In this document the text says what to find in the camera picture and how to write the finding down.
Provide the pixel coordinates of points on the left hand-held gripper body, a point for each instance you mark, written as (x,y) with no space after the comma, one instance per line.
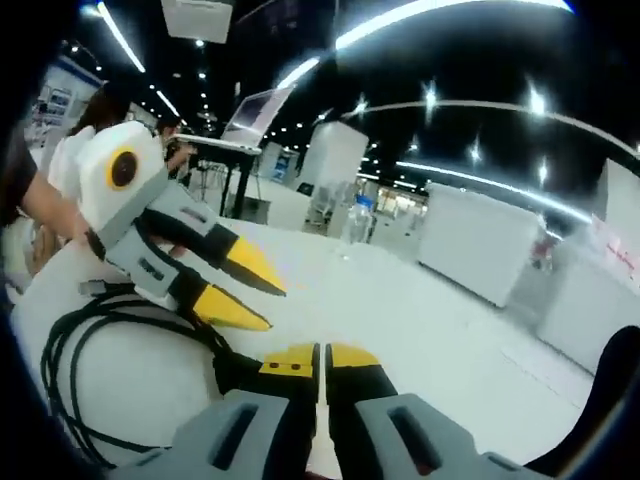
(115,200)

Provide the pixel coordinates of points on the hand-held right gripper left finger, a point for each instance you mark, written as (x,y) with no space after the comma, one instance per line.
(240,430)

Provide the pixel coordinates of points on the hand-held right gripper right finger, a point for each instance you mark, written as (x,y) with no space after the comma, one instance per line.
(400,430)

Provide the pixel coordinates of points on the person's left hand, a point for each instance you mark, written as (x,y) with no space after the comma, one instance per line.
(167,248)

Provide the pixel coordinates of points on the person's right hand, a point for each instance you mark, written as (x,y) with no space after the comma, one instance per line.
(322,476)

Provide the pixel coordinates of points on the open silver laptop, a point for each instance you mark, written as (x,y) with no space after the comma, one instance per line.
(255,115)

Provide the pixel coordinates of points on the white square pillar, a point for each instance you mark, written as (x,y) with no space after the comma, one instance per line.
(337,160)
(622,195)

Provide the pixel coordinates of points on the clear water bottle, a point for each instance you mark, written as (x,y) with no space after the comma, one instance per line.
(360,222)

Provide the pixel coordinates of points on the white ceiling unit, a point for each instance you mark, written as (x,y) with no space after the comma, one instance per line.
(197,17)

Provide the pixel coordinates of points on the white storage bin with bags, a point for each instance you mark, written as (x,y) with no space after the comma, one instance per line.
(590,310)

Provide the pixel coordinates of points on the white plastic bags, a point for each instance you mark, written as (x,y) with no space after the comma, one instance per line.
(620,250)

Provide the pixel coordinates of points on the wall display board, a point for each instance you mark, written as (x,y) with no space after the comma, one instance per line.
(60,97)

